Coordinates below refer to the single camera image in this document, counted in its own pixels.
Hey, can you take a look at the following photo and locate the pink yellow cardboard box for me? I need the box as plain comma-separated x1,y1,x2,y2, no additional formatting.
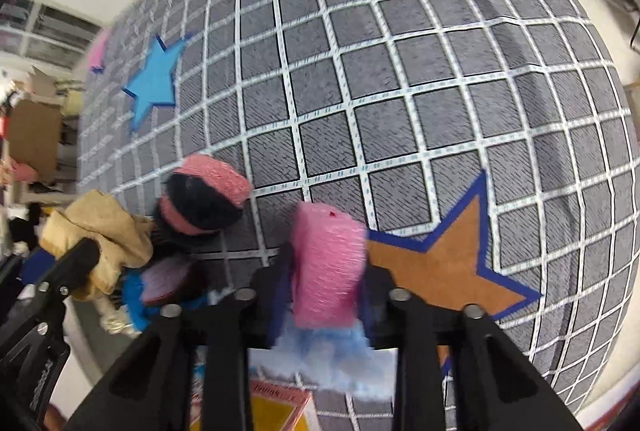
188,377,321,431

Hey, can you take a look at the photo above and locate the light blue fluffy cloth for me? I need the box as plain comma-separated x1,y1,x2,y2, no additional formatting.
250,313,397,402

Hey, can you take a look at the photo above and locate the purple pink sock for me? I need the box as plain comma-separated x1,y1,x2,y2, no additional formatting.
141,257,192,307

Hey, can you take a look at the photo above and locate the beige yellow plush cloth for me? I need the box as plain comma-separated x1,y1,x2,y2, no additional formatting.
39,190,153,301

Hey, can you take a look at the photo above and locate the large pink sponge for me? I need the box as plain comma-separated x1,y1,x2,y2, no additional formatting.
291,202,368,329

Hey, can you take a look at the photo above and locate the brown cardboard box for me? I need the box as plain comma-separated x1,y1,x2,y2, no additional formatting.
6,100,62,183

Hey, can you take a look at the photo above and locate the blue fuzzy cloth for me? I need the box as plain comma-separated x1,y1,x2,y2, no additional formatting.
122,271,208,333

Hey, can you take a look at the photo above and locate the pink black striped sock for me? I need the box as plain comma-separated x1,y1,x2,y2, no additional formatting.
154,154,253,239

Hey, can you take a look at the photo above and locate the grey checked star rug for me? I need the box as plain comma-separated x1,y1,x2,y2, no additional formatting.
78,0,639,411

